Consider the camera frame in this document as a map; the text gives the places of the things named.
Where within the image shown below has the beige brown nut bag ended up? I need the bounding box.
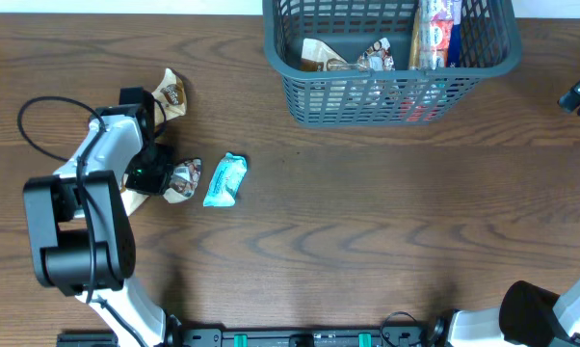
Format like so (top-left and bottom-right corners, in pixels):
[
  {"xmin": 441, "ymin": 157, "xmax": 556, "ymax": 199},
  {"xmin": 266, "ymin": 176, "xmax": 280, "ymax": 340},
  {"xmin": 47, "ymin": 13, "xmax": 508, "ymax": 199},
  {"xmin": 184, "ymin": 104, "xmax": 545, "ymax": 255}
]
[{"xmin": 120, "ymin": 158, "xmax": 202, "ymax": 216}]

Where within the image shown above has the beige nut snack bag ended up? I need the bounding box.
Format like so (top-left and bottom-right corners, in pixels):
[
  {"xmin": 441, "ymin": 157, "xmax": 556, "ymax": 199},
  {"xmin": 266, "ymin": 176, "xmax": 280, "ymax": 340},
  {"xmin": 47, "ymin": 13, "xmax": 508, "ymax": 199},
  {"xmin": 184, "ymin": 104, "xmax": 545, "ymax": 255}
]
[{"xmin": 299, "ymin": 37, "xmax": 397, "ymax": 107}]

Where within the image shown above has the tissue pack multipack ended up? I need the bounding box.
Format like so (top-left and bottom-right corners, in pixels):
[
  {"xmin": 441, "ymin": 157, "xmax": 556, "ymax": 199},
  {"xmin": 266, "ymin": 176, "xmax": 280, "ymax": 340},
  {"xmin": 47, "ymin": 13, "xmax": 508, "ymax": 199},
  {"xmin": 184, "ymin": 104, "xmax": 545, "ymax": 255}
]
[{"xmin": 418, "ymin": 0, "xmax": 461, "ymax": 69}]

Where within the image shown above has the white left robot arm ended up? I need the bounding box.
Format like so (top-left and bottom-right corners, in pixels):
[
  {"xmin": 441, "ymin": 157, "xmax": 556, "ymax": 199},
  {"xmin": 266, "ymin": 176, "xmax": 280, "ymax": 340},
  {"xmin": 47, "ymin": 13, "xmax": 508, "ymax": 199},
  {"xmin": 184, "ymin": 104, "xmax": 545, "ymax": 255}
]
[{"xmin": 23, "ymin": 102, "xmax": 183, "ymax": 346}]

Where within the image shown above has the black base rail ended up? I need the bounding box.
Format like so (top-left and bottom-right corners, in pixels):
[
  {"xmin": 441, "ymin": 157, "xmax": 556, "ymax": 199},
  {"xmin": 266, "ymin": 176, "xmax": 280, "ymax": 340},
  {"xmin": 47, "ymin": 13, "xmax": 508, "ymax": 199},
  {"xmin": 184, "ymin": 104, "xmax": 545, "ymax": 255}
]
[{"xmin": 56, "ymin": 325, "xmax": 445, "ymax": 347}]

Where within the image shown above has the orange capped snack tube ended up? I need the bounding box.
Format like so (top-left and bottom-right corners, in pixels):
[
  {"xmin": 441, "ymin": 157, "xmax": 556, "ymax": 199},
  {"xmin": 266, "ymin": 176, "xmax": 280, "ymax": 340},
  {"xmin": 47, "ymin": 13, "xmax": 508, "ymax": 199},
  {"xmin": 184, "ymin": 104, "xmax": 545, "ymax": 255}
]
[{"xmin": 399, "ymin": 9, "xmax": 441, "ymax": 122}]

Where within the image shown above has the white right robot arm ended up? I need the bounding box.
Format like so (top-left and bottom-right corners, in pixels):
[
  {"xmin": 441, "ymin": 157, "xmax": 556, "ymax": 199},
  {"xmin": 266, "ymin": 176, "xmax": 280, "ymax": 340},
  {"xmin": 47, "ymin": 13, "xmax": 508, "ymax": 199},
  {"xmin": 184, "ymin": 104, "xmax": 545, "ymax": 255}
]
[{"xmin": 435, "ymin": 279, "xmax": 580, "ymax": 347}]

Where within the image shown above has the teal wet wipes pack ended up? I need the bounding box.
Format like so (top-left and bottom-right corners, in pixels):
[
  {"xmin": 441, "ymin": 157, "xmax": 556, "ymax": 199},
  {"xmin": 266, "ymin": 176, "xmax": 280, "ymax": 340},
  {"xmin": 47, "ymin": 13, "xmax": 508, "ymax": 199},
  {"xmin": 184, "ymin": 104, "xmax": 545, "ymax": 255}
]
[{"xmin": 203, "ymin": 152, "xmax": 248, "ymax": 207}]

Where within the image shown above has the grey plastic basket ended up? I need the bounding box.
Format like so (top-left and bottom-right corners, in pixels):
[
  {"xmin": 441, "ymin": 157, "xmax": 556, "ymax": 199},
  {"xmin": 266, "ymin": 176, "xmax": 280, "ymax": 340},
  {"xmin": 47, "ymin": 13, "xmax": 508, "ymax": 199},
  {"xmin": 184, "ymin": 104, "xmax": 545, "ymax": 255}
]
[{"xmin": 262, "ymin": 0, "xmax": 521, "ymax": 127}]

